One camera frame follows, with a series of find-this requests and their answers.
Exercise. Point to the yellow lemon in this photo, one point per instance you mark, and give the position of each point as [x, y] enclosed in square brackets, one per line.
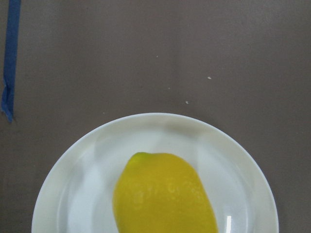
[161, 193]

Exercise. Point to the white round plate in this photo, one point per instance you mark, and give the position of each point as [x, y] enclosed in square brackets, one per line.
[76, 196]

